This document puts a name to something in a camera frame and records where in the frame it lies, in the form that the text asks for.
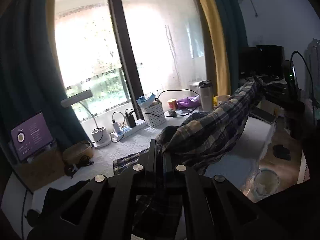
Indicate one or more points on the tablet with purple screen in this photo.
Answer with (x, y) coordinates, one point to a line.
(31, 136)

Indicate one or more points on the white perforated storage basket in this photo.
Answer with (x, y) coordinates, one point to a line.
(154, 115)

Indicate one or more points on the black folded garment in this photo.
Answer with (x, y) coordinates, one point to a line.
(55, 196)

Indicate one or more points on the white usb charger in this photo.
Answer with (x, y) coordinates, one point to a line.
(116, 127)

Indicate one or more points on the black power adapter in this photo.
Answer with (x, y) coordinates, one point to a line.
(130, 120)

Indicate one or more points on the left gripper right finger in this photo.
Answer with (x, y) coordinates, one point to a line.
(213, 207)

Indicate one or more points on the stainless steel travel tumbler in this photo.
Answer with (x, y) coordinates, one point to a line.
(206, 95)

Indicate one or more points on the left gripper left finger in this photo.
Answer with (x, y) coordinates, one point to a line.
(85, 214)

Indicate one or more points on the small green round figurine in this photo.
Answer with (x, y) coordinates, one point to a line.
(172, 112)

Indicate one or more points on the tan lidded food container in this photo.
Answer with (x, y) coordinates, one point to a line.
(73, 154)

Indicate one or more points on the glass cup on floor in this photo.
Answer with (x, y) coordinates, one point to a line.
(266, 183)

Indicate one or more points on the blue plaid pants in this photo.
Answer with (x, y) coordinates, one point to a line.
(205, 137)

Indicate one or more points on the white power strip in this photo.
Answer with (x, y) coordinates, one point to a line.
(126, 131)

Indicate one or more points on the white cartoon bear mug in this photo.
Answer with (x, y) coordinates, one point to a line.
(221, 99)

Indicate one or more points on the purple cloth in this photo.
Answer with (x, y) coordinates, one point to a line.
(189, 102)

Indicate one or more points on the brown cardboard box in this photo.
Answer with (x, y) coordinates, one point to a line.
(44, 168)

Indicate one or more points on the blue tissue pack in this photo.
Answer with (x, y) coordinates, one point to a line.
(146, 101)

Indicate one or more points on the white desk lamp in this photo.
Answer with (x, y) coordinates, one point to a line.
(99, 136)

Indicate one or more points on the teal yellow right curtain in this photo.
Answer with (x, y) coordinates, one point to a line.
(224, 35)

